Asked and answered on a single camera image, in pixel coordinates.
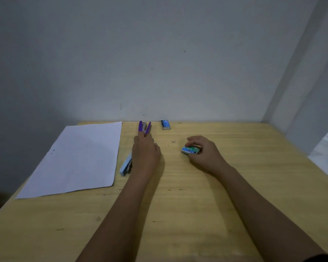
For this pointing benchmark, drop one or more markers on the person's left hand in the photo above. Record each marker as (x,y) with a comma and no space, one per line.
(146,159)

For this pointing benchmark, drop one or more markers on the person's right hand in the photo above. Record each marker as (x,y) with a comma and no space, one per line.
(209,156)

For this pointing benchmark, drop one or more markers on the person's left fingers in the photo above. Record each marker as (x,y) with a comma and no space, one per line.
(144,140)

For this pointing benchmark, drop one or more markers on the person's right thumb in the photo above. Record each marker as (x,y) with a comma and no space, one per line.
(193,157)

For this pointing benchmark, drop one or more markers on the small blue-green staple box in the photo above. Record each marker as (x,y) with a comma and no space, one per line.
(188,150)

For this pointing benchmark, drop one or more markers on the purple staple remover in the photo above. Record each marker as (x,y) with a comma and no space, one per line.
(140,126)

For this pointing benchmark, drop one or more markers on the person's left forearm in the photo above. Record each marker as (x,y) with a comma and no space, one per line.
(120,223)

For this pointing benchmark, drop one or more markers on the person's right forearm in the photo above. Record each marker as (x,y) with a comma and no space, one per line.
(265,218)

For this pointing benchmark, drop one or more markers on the blue and black eraser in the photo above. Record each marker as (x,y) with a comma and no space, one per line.
(165,124)

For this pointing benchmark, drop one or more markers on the light blue stapler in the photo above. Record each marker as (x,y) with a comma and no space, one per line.
(125,166)

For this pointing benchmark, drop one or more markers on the white paper sheet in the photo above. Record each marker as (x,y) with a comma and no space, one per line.
(79,159)

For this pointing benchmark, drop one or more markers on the black sleeve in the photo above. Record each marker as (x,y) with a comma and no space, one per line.
(321,258)

